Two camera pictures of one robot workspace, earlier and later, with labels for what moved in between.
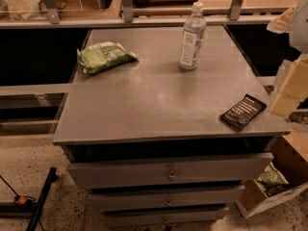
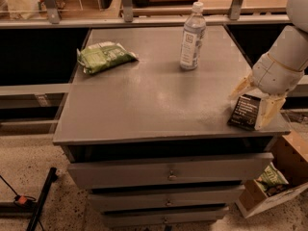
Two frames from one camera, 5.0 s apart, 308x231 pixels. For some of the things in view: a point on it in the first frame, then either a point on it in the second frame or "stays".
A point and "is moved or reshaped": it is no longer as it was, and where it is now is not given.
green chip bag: (103, 55) stays
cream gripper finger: (282, 23) to (243, 83)
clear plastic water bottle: (193, 38) stays
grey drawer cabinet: (157, 145) stays
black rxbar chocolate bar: (239, 115) is moved or reshaped
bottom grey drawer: (166, 218) stays
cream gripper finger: (295, 89) to (269, 107)
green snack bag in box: (270, 178) stays
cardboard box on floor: (286, 176) stays
